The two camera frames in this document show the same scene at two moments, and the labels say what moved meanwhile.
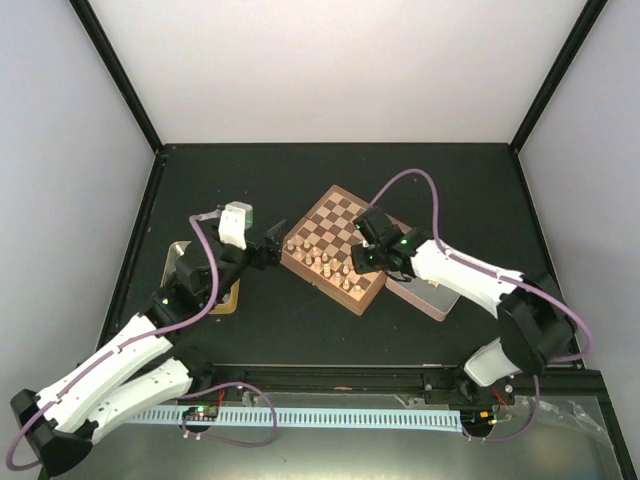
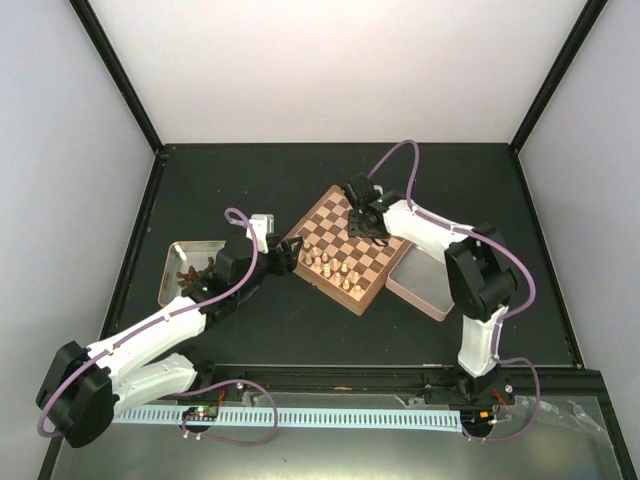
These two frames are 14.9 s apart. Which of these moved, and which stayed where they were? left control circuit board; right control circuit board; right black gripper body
Moved: right black gripper body
Stayed: left control circuit board; right control circuit board
